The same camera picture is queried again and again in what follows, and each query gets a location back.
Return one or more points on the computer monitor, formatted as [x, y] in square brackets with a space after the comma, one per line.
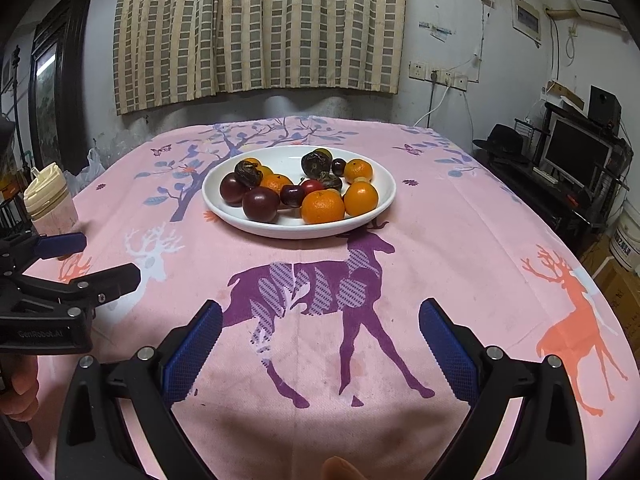
[577, 152]

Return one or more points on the beige lidded bottle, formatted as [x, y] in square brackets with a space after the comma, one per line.
[50, 205]

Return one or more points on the beige checked curtain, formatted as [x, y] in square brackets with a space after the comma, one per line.
[260, 25]

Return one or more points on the small orange mandarin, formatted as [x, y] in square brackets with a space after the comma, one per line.
[358, 170]

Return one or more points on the bright red cherry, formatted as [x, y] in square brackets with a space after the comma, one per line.
[313, 186]

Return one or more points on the white wall outlet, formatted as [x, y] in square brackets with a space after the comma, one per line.
[440, 76]
[418, 69]
[460, 81]

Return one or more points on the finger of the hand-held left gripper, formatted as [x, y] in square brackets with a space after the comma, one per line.
[60, 244]
[100, 285]

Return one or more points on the small cardboard box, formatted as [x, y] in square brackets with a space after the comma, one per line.
[565, 94]

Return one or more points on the large orange mandarin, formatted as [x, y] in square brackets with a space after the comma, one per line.
[323, 208]

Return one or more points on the white plastic bucket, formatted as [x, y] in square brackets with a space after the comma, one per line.
[627, 240]

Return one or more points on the dark framed picture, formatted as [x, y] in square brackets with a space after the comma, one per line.
[52, 85]

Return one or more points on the pink printed tablecloth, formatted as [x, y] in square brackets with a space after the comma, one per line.
[450, 260]

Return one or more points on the black speaker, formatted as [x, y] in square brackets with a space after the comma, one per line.
[604, 106]

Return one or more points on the clear plastic bag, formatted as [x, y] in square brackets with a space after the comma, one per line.
[90, 170]

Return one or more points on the black hat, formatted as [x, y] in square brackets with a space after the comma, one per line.
[502, 142]

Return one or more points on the dark red cherry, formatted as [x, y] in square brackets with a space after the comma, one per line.
[291, 195]
[338, 166]

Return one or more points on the person's left hand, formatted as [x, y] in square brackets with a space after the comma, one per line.
[22, 385]

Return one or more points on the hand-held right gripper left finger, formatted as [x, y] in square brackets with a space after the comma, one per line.
[197, 347]

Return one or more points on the person's right hand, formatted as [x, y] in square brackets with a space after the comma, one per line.
[342, 470]

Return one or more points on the large cardboard box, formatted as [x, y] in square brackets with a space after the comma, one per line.
[617, 285]

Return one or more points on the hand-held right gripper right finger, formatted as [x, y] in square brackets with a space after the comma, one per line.
[450, 350]

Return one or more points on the black media stand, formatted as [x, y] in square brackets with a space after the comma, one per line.
[545, 200]

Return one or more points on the wrinkled dark passion fruit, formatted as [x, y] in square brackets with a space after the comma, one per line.
[331, 180]
[315, 161]
[248, 173]

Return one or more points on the white wall panel box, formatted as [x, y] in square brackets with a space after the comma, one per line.
[526, 17]

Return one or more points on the white oval plate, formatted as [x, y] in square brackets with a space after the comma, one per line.
[290, 157]

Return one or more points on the dark red plum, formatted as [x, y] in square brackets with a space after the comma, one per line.
[233, 189]
[260, 204]

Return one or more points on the small yellow fruit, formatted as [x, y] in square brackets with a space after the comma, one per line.
[327, 152]

